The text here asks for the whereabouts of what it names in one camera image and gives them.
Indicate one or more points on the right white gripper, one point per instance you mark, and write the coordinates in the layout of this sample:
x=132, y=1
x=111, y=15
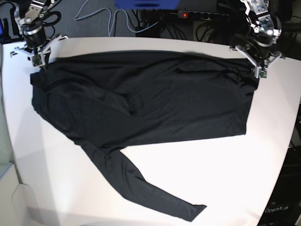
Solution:
x=37, y=47

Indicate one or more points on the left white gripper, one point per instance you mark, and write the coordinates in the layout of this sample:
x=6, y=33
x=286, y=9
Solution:
x=261, y=57

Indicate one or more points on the black long-sleeve T-shirt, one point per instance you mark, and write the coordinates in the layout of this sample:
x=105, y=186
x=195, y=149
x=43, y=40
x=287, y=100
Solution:
x=105, y=102

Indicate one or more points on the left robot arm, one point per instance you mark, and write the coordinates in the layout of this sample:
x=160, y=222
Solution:
x=265, y=29

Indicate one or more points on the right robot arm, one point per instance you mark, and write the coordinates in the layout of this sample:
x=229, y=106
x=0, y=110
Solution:
x=32, y=17

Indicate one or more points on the blue plastic box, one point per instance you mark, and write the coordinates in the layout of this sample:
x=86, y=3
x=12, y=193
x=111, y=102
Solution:
x=147, y=4

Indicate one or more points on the black OpenArm equipment case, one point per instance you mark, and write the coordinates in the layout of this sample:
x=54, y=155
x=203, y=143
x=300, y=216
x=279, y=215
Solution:
x=284, y=205

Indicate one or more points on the black power strip red switch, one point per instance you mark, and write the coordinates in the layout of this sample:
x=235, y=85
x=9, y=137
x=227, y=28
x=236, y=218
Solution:
x=203, y=16

